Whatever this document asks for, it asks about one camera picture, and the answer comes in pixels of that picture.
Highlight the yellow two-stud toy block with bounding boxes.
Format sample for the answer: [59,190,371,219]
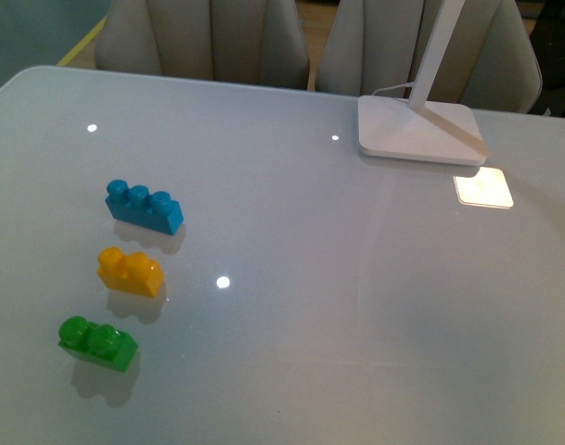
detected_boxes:
[96,247,164,298]

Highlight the blue three-stud toy block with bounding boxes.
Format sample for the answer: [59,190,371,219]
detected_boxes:
[105,179,185,235]

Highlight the beige chair on left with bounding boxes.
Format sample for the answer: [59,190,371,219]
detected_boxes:
[95,0,310,89]

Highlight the white lamp power cable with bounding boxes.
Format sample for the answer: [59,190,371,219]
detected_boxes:
[370,82,419,97]

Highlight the white desk lamp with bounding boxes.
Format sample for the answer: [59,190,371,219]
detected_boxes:
[357,1,488,167]

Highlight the green two-stud toy block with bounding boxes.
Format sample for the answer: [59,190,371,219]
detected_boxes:
[58,316,138,372]

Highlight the beige chair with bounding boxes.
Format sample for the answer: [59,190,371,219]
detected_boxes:
[315,1,542,113]
[95,0,310,89]

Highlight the beige chair on right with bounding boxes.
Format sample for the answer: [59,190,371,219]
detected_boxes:
[315,1,542,113]

